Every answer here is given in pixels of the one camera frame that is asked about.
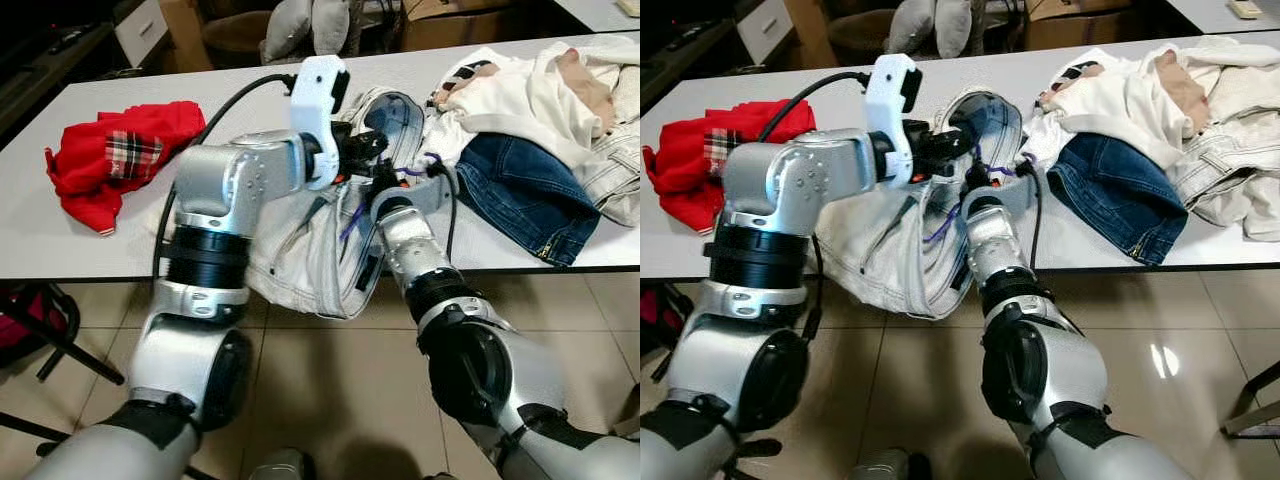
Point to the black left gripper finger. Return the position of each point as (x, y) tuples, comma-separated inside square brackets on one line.
[(375, 143), (955, 142)]

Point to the purple plastic hanger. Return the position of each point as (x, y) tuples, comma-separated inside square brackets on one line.
[(415, 172), (1000, 170)]

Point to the beige denim jacket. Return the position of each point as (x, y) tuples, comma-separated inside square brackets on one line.
[(880, 260), (615, 170), (300, 260), (1230, 170)]

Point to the red shirt with white trim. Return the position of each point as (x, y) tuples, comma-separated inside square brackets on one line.
[(90, 170), (680, 170)]

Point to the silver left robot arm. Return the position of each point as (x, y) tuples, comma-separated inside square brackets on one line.
[(790, 170), (230, 175)]

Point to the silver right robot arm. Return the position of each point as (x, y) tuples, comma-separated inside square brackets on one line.
[(1060, 370), (500, 370)]

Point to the grey pillow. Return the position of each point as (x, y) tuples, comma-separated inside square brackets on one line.
[(288, 28), (912, 25), (955, 25), (330, 25)]

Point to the brown wicker chair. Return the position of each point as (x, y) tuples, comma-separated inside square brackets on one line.
[(860, 40), (235, 40)]

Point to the cream white hoodie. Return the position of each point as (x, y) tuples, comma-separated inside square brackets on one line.
[(510, 105), (1110, 105)]

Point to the brown cardboard box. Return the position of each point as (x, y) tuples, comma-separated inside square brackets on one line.
[(470, 28), (188, 35), (812, 35), (1090, 28)]

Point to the blue jeans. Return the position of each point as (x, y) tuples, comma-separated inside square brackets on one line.
[(1120, 200), (530, 200)]

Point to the beige remote control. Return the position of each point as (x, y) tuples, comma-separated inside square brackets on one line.
[(628, 8), (1247, 9)]

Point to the magenta bag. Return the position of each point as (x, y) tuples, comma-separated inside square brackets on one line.
[(20, 320), (652, 315)]

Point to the grey left robot leg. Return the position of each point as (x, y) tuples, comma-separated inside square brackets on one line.
[(885, 468), (280, 468)]

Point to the grey metal chair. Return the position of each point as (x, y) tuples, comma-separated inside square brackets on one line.
[(1250, 415)]

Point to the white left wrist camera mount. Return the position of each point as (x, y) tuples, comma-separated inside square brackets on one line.
[(315, 110), (888, 110)]

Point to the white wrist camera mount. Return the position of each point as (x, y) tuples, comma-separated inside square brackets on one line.
[(888, 110), (315, 110), (425, 195), (1010, 195)]

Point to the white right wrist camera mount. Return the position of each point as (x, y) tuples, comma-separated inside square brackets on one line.
[(425, 195), (1010, 195)]

